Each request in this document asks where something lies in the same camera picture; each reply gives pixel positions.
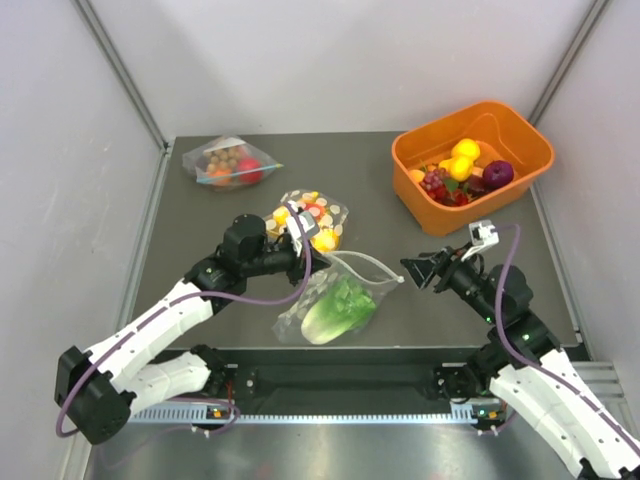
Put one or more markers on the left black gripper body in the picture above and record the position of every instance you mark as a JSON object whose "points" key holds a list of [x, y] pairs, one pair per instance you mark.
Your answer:
{"points": [[293, 263]]}

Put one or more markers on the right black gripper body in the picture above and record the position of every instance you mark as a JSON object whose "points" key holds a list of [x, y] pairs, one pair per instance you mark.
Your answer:
{"points": [[462, 277]]}

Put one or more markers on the polka dot bag with vegetables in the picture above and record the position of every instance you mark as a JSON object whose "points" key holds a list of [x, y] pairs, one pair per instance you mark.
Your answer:
{"points": [[375, 276]]}

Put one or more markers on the fake red onion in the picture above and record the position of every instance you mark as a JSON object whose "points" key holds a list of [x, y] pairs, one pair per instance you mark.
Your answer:
{"points": [[498, 174]]}

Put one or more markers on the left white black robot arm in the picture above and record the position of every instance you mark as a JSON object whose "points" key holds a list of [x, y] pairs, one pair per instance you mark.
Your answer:
{"points": [[99, 389]]}

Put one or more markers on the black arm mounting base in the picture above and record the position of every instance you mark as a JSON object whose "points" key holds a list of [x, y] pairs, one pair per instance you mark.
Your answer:
{"points": [[344, 380]]}

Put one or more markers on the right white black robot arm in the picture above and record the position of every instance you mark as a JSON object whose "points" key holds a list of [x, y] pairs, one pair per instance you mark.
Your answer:
{"points": [[524, 365]]}

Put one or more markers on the polka dot bag with fruit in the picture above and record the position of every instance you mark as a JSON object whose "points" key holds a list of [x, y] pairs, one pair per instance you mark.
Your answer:
{"points": [[329, 214]]}

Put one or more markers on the fake green lettuce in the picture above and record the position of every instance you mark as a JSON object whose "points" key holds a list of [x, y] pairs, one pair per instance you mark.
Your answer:
{"points": [[344, 306]]}

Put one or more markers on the fake red strawberries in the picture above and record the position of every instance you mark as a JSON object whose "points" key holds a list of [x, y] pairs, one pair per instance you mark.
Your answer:
{"points": [[449, 197]]}

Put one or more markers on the fake purple grapes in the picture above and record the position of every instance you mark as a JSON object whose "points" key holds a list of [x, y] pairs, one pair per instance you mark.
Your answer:
{"points": [[434, 181]]}

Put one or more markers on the fake meat slice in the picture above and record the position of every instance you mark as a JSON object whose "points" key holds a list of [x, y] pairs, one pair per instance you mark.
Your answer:
{"points": [[475, 185]]}

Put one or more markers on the small orange fake fruit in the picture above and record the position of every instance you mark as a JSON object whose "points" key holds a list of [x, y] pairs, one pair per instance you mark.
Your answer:
{"points": [[417, 175]]}

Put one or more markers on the yellow fake lemon lower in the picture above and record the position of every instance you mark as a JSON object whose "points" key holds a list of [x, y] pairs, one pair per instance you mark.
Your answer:
{"points": [[460, 168]]}

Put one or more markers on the yellow fake lemon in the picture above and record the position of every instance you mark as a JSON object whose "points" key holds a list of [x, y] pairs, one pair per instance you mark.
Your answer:
{"points": [[460, 168], [467, 147]]}

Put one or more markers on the clear bag with nuts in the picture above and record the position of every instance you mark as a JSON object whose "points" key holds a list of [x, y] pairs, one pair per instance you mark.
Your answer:
{"points": [[228, 162]]}

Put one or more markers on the yellow fake lemon upper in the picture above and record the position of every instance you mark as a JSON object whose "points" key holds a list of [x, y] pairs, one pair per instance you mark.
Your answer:
{"points": [[467, 147]]}

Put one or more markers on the orange plastic bin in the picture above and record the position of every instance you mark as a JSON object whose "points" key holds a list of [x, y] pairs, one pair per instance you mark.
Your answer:
{"points": [[502, 134]]}

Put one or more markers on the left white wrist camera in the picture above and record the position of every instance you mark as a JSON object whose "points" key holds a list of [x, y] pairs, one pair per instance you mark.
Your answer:
{"points": [[301, 226]]}

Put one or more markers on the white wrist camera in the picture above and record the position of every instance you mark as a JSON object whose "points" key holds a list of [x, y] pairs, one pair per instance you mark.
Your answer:
{"points": [[483, 236], [301, 226]]}

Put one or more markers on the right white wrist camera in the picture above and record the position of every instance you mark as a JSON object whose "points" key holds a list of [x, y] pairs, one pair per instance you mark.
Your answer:
{"points": [[483, 236]]}

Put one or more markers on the grey slotted cable duct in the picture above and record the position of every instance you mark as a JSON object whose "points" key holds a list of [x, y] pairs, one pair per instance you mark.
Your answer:
{"points": [[205, 414]]}

